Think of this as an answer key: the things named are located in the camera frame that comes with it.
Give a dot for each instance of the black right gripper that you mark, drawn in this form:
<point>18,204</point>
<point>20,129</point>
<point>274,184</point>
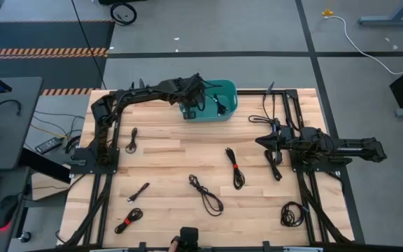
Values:
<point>282,136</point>

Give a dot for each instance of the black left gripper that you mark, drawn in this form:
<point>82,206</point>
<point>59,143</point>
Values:
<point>187,87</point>

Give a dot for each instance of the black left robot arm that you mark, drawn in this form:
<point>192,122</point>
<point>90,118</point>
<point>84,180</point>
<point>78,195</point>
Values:
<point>135,92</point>

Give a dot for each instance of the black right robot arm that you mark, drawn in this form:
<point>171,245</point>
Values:
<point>355,148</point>

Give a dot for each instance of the teal plastic bin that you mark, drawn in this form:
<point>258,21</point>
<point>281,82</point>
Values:
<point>208,118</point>

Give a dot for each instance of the small black table clamp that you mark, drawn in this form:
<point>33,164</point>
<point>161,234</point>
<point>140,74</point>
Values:
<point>132,85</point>

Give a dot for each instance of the black box device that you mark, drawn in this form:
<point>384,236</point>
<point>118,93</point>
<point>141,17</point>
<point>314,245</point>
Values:
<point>189,236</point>

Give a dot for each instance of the person's hand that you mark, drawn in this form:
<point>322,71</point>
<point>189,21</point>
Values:
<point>172,246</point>

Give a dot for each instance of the black power adapter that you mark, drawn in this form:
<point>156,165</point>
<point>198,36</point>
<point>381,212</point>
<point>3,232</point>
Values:
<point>47,145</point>

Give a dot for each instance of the black desk leg beam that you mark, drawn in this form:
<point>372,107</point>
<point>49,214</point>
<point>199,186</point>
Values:
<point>44,166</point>

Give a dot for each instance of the black mat with hazard stripes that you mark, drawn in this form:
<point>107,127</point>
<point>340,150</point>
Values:
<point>47,35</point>

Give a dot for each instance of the light wooden board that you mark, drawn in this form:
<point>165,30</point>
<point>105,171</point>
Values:
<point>47,187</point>

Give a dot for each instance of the black caster wheel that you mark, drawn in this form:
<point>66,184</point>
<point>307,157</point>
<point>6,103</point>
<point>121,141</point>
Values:
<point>24,237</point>

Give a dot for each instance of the black computer mouse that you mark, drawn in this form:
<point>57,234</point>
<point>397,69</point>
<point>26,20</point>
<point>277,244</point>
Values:
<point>3,211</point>

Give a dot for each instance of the silver metal bracket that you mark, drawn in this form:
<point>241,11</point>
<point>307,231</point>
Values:
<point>303,249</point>
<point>108,250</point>

